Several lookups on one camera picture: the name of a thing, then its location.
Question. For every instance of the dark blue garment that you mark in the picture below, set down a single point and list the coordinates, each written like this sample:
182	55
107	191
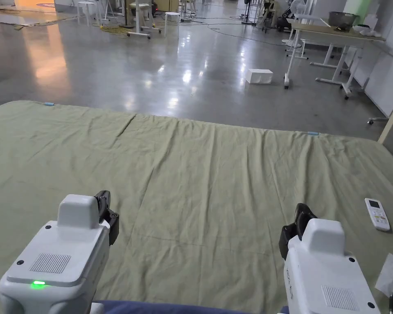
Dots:
183	308

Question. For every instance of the white desk on wheels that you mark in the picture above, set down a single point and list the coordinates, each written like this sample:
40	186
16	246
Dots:
140	16

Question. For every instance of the white standing fan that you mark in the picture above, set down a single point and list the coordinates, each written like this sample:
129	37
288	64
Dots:
296	9

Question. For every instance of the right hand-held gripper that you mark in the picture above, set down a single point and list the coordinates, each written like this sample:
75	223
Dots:
324	278

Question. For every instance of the bed with pale green sheet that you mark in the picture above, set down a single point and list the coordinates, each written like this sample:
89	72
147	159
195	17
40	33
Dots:
196	183

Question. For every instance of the black standing fan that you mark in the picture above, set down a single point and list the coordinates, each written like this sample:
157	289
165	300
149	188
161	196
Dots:
249	11

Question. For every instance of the white remote control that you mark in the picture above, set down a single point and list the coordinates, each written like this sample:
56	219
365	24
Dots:
377	214

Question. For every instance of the black pen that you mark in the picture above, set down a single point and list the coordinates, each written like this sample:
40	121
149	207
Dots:
392	304

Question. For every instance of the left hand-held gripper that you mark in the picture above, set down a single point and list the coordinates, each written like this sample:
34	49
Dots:
59	258

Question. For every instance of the white box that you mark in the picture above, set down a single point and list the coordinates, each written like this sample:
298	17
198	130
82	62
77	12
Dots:
258	77

